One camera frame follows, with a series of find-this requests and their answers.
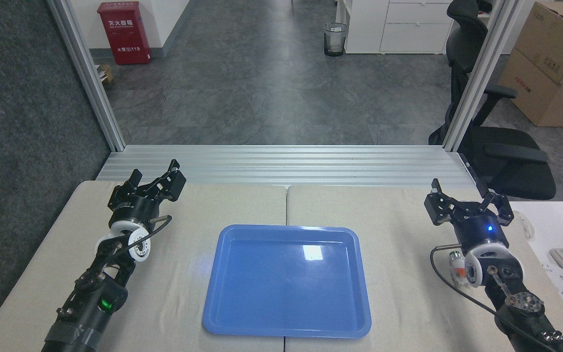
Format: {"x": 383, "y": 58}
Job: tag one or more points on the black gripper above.
{"x": 135, "y": 210}
{"x": 482, "y": 232}

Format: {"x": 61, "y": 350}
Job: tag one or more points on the blue plastic tray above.
{"x": 286, "y": 288}

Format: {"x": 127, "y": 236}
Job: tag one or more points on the white computer mouse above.
{"x": 525, "y": 226}

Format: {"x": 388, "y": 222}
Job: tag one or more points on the black office chair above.
{"x": 516, "y": 171}

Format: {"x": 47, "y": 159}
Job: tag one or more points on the white desk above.
{"x": 560, "y": 225}

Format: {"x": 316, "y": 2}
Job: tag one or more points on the white power strip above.
{"x": 562, "y": 286}

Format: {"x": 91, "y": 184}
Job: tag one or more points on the small cardboard scrap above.
{"x": 104, "y": 73}

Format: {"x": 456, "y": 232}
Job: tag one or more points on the large brown cardboard box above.
{"x": 535, "y": 93}

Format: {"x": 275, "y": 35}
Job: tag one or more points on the red fire extinguisher box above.
{"x": 124, "y": 32}

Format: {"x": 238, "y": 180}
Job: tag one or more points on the small brown cardboard box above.
{"x": 555, "y": 39}

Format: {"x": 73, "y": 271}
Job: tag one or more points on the white drawer cabinet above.
{"x": 408, "y": 24}

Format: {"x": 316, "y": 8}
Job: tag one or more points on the dark mesh waste bin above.
{"x": 335, "y": 41}

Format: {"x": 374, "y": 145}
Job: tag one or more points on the black frame edge strip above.
{"x": 469, "y": 168}

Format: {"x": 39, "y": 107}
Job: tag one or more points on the silver aluminium post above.
{"x": 88, "y": 73}
{"x": 479, "y": 73}

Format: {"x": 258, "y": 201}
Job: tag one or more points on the silver aluminium rail platform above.
{"x": 286, "y": 166}

